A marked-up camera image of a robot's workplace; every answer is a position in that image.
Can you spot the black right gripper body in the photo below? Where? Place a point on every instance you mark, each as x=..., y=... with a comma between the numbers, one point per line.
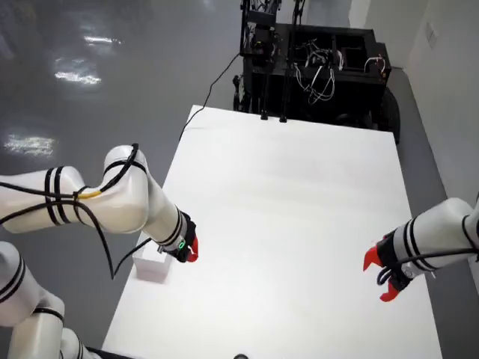
x=391, y=258

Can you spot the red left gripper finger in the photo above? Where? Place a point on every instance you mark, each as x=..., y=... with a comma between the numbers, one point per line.
x=195, y=247
x=192, y=258

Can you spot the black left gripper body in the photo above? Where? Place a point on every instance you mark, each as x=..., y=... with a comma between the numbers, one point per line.
x=187, y=232

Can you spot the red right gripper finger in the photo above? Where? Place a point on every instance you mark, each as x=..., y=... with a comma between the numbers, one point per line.
x=371, y=258
x=390, y=293

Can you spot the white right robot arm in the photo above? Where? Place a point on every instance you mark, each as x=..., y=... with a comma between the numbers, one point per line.
x=441, y=232

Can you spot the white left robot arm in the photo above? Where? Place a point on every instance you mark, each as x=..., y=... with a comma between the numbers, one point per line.
x=123, y=202

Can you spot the white cardboard bin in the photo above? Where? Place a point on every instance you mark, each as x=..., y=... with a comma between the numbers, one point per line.
x=149, y=267

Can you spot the black camera tripod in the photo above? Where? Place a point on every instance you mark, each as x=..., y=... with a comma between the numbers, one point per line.
x=283, y=119

